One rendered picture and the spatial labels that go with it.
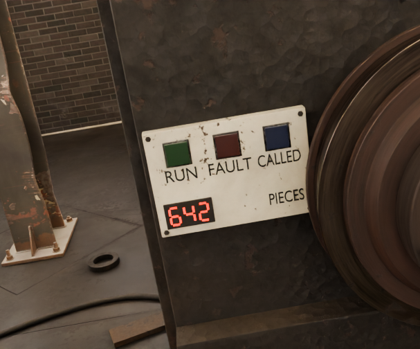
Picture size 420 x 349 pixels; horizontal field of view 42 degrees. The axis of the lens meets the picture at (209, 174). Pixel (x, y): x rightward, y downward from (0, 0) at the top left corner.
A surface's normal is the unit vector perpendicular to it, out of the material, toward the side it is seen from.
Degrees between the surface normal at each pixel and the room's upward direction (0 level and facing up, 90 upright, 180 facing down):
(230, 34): 90
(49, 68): 90
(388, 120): 90
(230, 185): 90
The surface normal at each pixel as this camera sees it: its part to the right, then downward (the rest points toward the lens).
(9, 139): 0.07, 0.32
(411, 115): -0.65, -0.40
